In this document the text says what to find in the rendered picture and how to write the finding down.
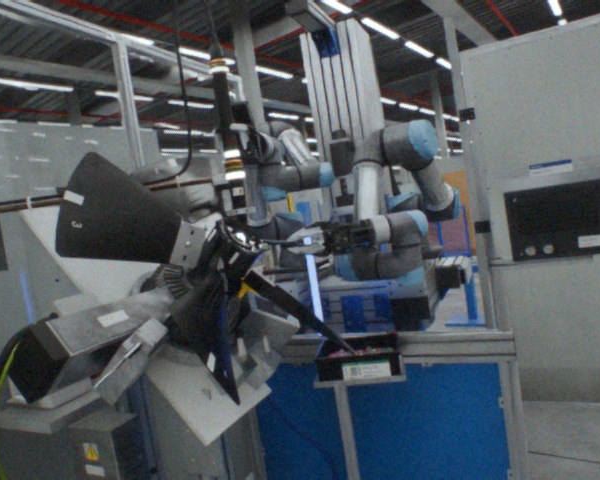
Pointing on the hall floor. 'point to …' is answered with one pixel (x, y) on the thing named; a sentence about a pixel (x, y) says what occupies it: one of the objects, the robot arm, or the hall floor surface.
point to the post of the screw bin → (347, 432)
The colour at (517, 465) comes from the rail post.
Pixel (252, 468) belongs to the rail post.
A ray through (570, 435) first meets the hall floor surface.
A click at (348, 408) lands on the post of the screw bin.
